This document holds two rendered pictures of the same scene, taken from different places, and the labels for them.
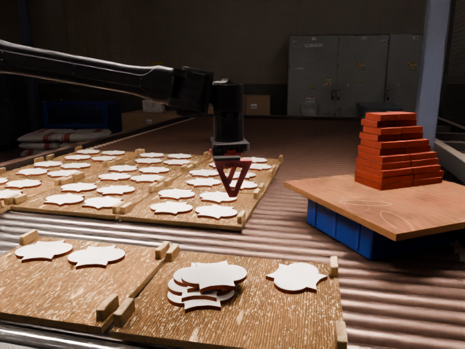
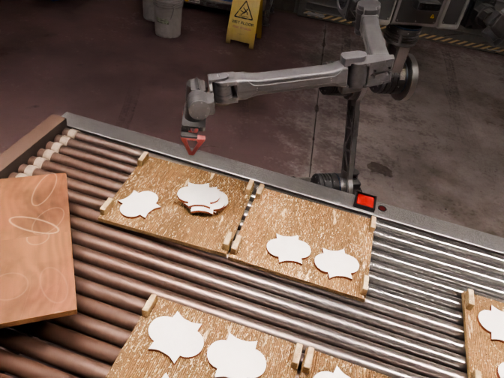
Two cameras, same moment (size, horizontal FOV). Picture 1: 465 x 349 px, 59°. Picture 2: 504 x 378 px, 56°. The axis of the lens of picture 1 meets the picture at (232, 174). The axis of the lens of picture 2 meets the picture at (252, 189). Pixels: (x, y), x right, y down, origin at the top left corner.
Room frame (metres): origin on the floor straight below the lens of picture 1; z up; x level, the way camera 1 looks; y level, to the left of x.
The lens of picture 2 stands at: (1.92, 0.14, 1.97)
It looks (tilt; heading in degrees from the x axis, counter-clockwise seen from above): 40 degrees down; 177
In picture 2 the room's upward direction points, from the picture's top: 10 degrees clockwise
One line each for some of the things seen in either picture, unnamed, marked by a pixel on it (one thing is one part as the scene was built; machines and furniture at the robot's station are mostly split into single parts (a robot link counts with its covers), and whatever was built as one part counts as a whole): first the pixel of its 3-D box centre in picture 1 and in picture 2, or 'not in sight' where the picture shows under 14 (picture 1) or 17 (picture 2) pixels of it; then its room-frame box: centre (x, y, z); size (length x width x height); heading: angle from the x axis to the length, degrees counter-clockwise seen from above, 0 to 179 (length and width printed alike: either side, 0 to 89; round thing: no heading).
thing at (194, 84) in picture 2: (227, 97); (196, 93); (0.78, 0.01, 1.34); 0.07 x 0.06 x 0.07; 13
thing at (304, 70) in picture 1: (357, 95); not in sight; (7.27, -2.19, 1.05); 2.44 x 0.61 x 2.10; 84
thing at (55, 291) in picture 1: (61, 274); (306, 238); (0.87, 0.40, 0.93); 0.41 x 0.35 x 0.02; 77
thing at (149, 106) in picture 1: (153, 106); not in sight; (7.55, 1.44, 0.86); 0.37 x 0.30 x 0.22; 84
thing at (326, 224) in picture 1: (377, 216); not in sight; (1.15, -0.43, 0.97); 0.31 x 0.31 x 0.10; 22
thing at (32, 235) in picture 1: (28, 237); (364, 284); (1.04, 0.56, 0.95); 0.06 x 0.02 x 0.03; 167
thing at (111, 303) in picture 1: (107, 307); (259, 191); (0.69, 0.24, 0.95); 0.06 x 0.02 x 0.03; 167
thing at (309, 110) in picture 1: (309, 115); not in sight; (6.34, -1.19, 0.79); 0.30 x 0.29 x 0.37; 84
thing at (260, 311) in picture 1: (240, 296); (181, 201); (0.77, -0.02, 0.93); 0.41 x 0.35 x 0.02; 79
